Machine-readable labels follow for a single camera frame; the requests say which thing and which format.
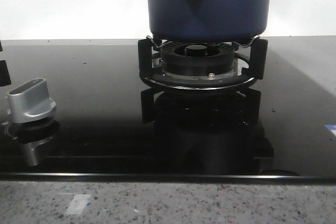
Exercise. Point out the dark blue cooking pot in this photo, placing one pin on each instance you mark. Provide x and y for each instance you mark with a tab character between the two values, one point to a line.
207	20

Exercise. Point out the black pot support grate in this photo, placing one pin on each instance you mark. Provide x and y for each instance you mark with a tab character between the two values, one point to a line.
247	70

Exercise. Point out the black gas burner head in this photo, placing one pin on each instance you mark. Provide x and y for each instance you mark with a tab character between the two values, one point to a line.
196	62

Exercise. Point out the black glass gas cooktop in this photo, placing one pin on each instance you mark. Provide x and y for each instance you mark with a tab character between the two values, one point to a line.
109	125

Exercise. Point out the silver stove control knob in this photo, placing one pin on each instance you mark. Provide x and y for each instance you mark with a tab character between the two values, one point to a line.
30	102

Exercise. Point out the black left burner grate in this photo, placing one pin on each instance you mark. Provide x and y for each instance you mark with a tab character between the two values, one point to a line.
4	74

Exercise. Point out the blue white cooktop sticker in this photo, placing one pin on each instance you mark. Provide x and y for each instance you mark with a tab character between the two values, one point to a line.
332	129

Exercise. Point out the bent wire pot trivet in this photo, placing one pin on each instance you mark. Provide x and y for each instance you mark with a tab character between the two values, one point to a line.
157	44

